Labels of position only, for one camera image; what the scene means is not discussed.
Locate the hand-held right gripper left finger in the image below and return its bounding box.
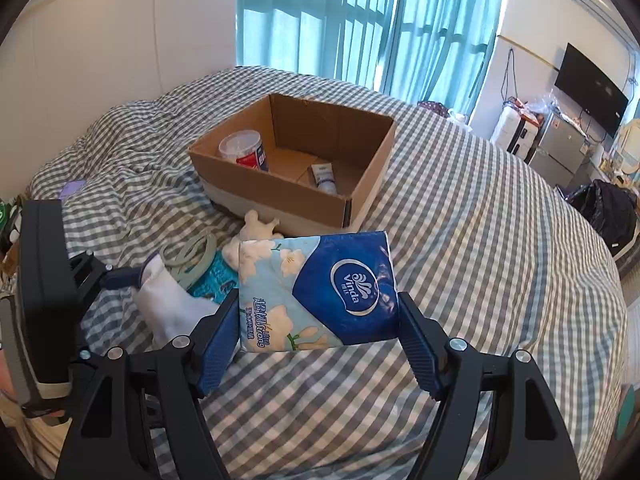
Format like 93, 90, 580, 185
54, 289, 241, 480

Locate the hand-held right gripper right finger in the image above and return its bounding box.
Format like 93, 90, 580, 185
397, 292, 583, 480

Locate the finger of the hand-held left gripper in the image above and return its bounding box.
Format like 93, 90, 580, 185
67, 252, 147, 293

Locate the white sock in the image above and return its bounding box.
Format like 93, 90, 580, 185
131, 255, 222, 349

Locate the blue floral tissue pack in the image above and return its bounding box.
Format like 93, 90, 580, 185
237, 231, 400, 356

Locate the cardboard box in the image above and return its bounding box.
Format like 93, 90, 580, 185
187, 92, 397, 233

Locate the teal patterned packet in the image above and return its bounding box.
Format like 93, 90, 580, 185
189, 252, 241, 306

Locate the grey checked blanket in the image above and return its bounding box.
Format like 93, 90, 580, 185
25, 66, 629, 480

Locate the white plush toy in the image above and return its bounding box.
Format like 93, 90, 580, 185
222, 210, 287, 267

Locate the white red-label round container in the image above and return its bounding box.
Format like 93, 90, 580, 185
218, 130, 270, 172

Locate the white blue cream tube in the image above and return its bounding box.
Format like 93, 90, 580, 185
310, 162, 339, 195

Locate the black bag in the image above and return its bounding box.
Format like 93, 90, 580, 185
567, 180, 640, 257

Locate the white suitcase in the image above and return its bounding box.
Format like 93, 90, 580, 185
490, 105, 542, 157

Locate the silver mini fridge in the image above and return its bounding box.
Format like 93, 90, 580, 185
527, 112, 597, 187

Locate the black flat television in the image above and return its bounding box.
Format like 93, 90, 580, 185
554, 42, 630, 139

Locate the teal window curtain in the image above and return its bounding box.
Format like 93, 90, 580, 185
236, 0, 507, 111

